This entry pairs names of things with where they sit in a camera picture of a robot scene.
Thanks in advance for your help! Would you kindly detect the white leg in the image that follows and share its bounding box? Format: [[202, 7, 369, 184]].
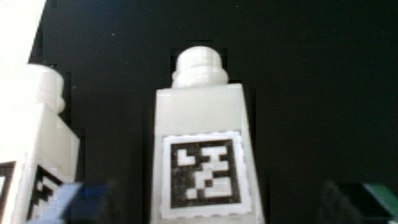
[[149, 46, 264, 224], [0, 64, 80, 224]]

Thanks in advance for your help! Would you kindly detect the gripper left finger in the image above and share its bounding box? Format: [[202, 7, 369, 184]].
[[26, 183, 115, 224]]

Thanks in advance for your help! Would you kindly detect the white U-shaped fence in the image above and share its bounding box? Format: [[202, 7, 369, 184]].
[[0, 0, 46, 100]]

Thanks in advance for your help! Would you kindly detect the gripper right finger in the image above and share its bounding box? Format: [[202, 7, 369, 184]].
[[318, 181, 398, 224]]

